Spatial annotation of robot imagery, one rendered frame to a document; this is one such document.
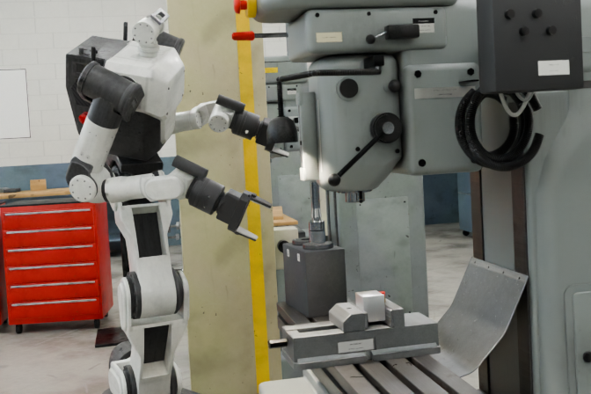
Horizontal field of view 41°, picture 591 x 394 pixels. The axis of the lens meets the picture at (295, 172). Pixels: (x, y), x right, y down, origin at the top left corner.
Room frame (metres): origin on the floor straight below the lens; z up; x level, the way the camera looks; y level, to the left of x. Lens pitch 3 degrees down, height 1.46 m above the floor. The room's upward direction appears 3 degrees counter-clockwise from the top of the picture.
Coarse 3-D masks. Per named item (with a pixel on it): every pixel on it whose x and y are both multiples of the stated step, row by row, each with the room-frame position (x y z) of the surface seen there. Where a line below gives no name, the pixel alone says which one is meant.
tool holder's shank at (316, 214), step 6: (312, 186) 2.29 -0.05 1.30; (318, 186) 2.29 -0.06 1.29; (312, 192) 2.29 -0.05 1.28; (318, 192) 2.29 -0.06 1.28; (312, 198) 2.29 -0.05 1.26; (318, 198) 2.29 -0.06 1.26; (312, 204) 2.29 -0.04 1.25; (318, 204) 2.29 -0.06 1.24; (312, 210) 2.29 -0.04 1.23; (318, 210) 2.29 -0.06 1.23; (312, 216) 2.29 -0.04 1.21; (318, 216) 2.28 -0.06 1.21
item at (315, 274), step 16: (304, 240) 2.37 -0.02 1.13; (288, 256) 2.37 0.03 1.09; (304, 256) 2.22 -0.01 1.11; (320, 256) 2.23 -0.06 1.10; (336, 256) 2.25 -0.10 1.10; (288, 272) 2.38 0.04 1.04; (304, 272) 2.23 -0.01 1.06; (320, 272) 2.23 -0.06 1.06; (336, 272) 2.25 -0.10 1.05; (288, 288) 2.39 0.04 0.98; (304, 288) 2.24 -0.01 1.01; (320, 288) 2.23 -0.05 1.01; (336, 288) 2.25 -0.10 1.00; (288, 304) 2.40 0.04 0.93; (304, 304) 2.25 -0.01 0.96; (320, 304) 2.23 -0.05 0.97
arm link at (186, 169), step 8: (176, 160) 2.15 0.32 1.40; (184, 160) 2.15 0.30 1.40; (176, 168) 2.20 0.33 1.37; (184, 168) 2.15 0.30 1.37; (192, 168) 2.14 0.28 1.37; (200, 168) 2.15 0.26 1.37; (184, 176) 2.14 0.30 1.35; (192, 176) 2.16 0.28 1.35; (200, 176) 2.14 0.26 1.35; (192, 184) 2.15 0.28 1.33; (200, 184) 2.14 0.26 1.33; (192, 192) 2.13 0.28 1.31; (200, 192) 2.13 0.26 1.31; (192, 200) 2.14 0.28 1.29
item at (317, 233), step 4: (320, 224) 2.28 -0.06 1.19; (324, 224) 2.29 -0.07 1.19; (312, 228) 2.28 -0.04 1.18; (316, 228) 2.27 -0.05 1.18; (320, 228) 2.28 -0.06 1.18; (324, 228) 2.28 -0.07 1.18; (312, 232) 2.28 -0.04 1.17; (316, 232) 2.27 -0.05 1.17; (320, 232) 2.27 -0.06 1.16; (324, 232) 2.28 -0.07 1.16; (312, 236) 2.28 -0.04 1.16; (316, 236) 2.27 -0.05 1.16; (320, 236) 2.27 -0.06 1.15; (324, 236) 2.28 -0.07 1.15; (312, 240) 2.28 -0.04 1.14; (316, 240) 2.27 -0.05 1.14; (320, 240) 2.27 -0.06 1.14; (324, 240) 2.28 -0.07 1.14
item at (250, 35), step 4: (240, 32) 1.98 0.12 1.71; (244, 32) 1.98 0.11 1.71; (248, 32) 1.98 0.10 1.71; (252, 32) 1.98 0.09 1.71; (232, 36) 1.97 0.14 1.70; (236, 36) 1.97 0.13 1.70; (240, 36) 1.97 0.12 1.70; (244, 36) 1.97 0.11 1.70; (248, 36) 1.98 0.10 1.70; (252, 36) 1.98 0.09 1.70; (256, 36) 1.99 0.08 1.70; (260, 36) 1.99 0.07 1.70; (264, 36) 1.99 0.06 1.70; (268, 36) 1.99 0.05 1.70; (272, 36) 1.99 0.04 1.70; (276, 36) 2.00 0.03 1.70; (280, 36) 2.00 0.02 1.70; (284, 36) 2.00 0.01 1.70
